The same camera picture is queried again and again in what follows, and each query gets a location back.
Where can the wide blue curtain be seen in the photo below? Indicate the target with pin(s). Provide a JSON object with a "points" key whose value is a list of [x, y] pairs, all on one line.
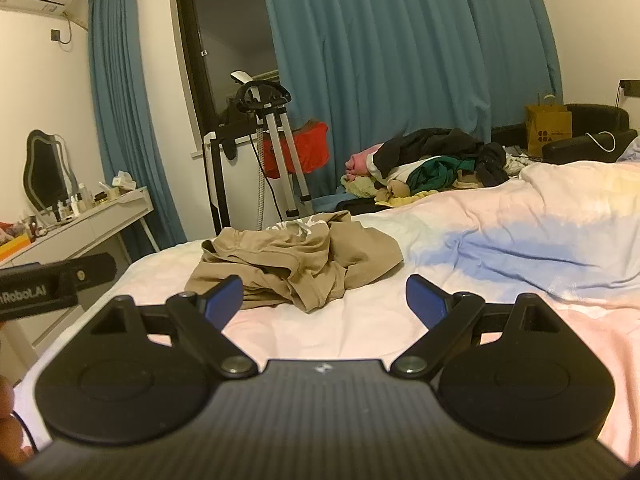
{"points": [[410, 60]]}

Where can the silver garment steamer stand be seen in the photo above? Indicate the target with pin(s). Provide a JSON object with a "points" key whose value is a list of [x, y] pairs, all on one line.
{"points": [[272, 125]]}

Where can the black wall plug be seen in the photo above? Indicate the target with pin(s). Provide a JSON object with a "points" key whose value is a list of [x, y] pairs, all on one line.
{"points": [[56, 35]]}

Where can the row of cosmetic bottles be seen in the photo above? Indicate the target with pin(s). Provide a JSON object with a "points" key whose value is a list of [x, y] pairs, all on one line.
{"points": [[82, 202]]}

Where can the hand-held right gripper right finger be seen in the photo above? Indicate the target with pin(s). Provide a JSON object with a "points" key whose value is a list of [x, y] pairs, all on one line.
{"points": [[425, 300]]}

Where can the person's left hand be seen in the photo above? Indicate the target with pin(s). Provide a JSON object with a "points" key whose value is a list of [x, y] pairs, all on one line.
{"points": [[9, 420]]}

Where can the pile of mixed clothes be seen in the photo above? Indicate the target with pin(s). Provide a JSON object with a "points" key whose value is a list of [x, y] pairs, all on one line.
{"points": [[430, 160]]}

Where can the white black upright frame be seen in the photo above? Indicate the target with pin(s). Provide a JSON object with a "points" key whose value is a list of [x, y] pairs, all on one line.
{"points": [[235, 180]]}

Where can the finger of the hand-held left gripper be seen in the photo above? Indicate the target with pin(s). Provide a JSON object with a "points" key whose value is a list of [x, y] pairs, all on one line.
{"points": [[92, 271]]}

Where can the tan t-shirt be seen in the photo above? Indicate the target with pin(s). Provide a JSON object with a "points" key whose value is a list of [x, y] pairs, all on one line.
{"points": [[300, 260]]}

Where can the white tissue box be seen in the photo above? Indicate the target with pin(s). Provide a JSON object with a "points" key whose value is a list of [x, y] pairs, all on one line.
{"points": [[124, 181]]}

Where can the white vanity desk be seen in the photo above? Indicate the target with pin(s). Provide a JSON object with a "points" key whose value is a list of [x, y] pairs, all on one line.
{"points": [[75, 240]]}

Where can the red cloth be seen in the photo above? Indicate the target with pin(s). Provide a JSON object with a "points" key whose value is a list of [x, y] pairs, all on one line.
{"points": [[305, 152]]}

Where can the dark window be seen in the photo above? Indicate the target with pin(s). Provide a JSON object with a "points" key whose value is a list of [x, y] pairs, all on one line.
{"points": [[225, 50]]}

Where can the brown paper bag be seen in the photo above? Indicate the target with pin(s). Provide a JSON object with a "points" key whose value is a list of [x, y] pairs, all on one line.
{"points": [[547, 130]]}

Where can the narrow blue curtain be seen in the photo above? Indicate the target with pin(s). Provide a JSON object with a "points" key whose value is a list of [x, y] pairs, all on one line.
{"points": [[125, 135]]}

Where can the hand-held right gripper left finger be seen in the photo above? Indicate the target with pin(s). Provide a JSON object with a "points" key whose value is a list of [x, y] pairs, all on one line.
{"points": [[224, 297]]}

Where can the black armchair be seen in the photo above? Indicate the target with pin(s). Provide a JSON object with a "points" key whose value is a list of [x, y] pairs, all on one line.
{"points": [[595, 130]]}

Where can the wavy black-framed mirror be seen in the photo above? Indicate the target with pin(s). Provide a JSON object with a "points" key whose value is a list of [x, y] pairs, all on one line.
{"points": [[45, 170]]}

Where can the pastel tie-dye duvet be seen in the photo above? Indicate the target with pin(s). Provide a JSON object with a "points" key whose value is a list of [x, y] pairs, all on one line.
{"points": [[500, 240]]}

